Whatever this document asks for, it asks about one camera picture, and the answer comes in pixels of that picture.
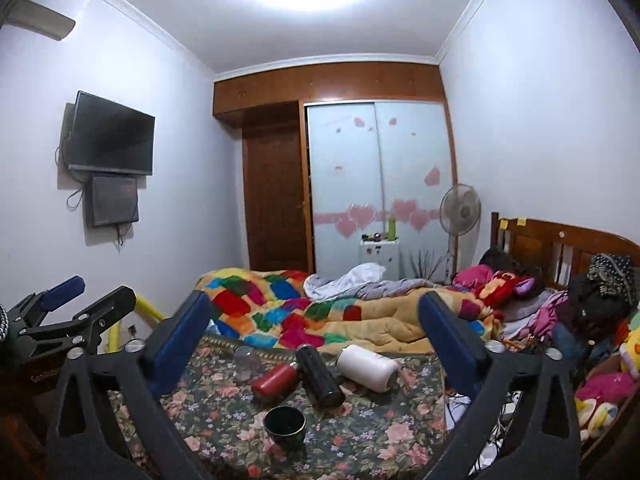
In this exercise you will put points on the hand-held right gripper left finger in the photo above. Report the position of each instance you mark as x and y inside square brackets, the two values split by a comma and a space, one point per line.
[180, 340]

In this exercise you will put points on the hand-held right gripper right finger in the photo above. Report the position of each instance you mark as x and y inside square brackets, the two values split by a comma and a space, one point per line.
[450, 345]

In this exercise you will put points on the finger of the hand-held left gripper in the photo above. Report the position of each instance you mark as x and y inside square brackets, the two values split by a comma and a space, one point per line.
[62, 290]
[107, 305]

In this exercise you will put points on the white cup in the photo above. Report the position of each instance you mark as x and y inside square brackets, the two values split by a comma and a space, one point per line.
[365, 367]

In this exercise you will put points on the red cup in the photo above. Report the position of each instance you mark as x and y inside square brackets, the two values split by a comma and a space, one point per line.
[272, 385]

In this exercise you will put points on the black cup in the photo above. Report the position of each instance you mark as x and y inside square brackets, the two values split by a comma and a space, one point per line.
[320, 375]

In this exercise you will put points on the dark green cup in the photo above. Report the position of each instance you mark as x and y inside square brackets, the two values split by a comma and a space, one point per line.
[285, 432]

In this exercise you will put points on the pink cloth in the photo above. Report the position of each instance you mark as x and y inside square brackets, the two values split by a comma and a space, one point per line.
[472, 275]

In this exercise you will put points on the red plush toy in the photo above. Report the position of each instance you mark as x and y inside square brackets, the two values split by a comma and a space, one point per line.
[500, 287]

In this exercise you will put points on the spiky potted plant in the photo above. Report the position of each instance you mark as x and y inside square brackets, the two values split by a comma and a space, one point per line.
[427, 265]

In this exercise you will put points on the floral tablecloth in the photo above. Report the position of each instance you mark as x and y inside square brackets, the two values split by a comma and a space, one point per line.
[225, 425]

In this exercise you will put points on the pink clothes pile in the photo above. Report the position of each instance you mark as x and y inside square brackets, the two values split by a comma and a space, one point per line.
[542, 315]

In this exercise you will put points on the colourful patchwork quilt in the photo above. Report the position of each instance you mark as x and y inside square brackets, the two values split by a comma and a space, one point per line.
[280, 305]

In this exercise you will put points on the white mini fridge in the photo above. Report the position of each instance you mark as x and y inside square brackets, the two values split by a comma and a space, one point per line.
[380, 257]

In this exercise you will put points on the grey bed sheet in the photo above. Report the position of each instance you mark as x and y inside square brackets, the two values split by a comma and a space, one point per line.
[350, 280]

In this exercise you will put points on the green bottle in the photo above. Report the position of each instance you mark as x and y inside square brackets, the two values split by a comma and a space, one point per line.
[392, 227]

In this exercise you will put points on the standing fan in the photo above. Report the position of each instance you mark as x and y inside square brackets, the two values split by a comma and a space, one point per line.
[460, 210]

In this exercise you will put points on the wooden headboard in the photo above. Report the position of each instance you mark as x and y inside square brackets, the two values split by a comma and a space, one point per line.
[545, 240]

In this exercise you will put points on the black clothes pile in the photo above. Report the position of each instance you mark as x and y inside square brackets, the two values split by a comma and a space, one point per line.
[595, 305]

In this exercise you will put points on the pink plush toy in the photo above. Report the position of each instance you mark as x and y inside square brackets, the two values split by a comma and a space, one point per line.
[605, 387]

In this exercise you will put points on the yellow white plush toy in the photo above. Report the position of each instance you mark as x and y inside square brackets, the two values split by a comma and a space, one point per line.
[595, 417]

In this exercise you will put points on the patterned scarf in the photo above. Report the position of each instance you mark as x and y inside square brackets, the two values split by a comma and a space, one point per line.
[612, 272]

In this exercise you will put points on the wooden wardrobe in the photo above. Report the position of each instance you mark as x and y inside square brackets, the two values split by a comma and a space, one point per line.
[275, 185]

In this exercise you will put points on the frosted sliding door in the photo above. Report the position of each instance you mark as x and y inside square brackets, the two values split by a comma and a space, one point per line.
[415, 160]
[340, 180]

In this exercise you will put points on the white air conditioner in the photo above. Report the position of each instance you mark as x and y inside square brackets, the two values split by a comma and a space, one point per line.
[40, 20]

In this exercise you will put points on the yellow rail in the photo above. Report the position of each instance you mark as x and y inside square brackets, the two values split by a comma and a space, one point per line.
[147, 310]

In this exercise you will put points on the small wall monitor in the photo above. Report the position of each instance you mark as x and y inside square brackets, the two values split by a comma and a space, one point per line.
[112, 200]

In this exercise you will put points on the wall-mounted television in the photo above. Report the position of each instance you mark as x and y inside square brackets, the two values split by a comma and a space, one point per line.
[110, 132]

